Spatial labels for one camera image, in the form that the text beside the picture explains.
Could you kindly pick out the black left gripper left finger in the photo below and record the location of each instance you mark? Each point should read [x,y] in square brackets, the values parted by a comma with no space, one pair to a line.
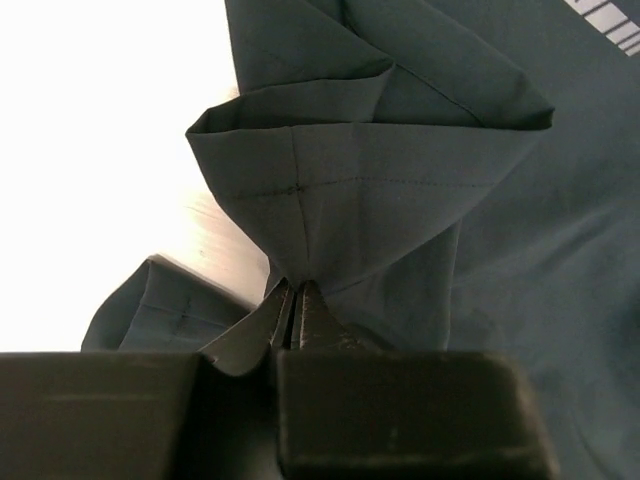
[148,415]

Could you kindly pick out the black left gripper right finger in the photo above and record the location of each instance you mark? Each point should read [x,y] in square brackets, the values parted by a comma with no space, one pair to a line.
[348,412]

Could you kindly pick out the dark navy shorts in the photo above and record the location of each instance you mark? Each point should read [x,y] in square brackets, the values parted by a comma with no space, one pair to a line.
[453,176]

